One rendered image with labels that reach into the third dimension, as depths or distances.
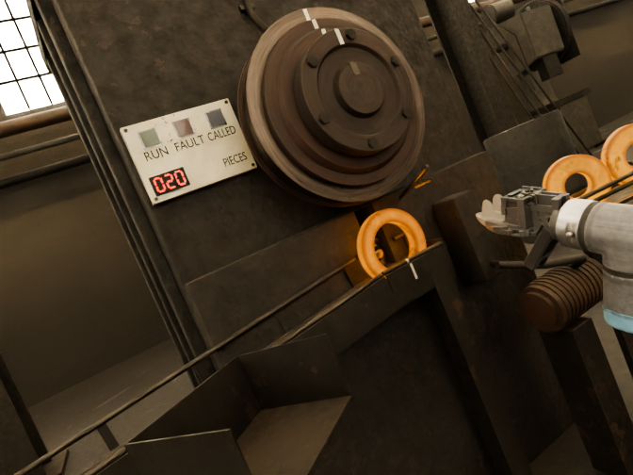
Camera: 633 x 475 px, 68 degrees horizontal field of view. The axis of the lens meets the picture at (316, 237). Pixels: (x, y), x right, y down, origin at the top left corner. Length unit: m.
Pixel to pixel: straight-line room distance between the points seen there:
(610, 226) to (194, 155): 0.84
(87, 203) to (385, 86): 6.28
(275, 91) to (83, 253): 6.15
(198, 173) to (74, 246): 6.01
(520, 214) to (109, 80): 0.92
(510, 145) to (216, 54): 2.83
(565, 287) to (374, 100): 0.63
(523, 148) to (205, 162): 2.92
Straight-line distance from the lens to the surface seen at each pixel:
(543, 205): 0.97
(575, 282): 1.29
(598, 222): 0.90
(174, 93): 1.19
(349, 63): 1.08
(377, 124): 1.08
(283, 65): 1.08
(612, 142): 1.39
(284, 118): 1.04
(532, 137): 3.74
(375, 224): 1.13
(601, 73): 13.91
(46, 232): 7.12
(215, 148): 1.14
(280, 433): 0.82
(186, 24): 1.27
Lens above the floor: 0.92
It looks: 4 degrees down
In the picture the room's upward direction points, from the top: 23 degrees counter-clockwise
